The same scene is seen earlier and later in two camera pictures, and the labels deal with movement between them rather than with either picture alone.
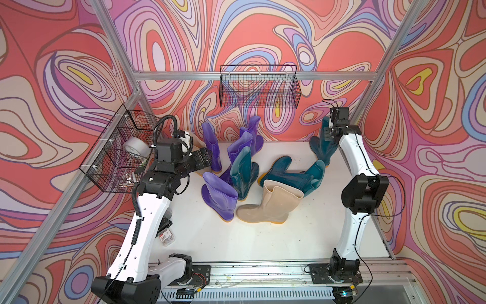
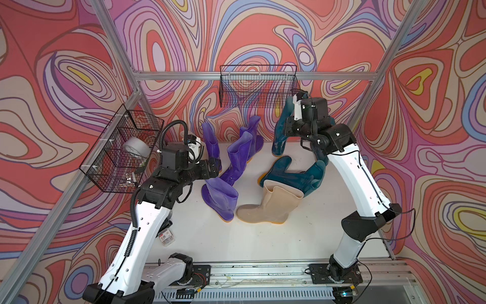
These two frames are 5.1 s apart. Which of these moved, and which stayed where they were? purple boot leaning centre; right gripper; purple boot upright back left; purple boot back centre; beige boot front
Moved: right gripper
Stayed: beige boot front; purple boot upright back left; purple boot leaning centre; purple boot back centre
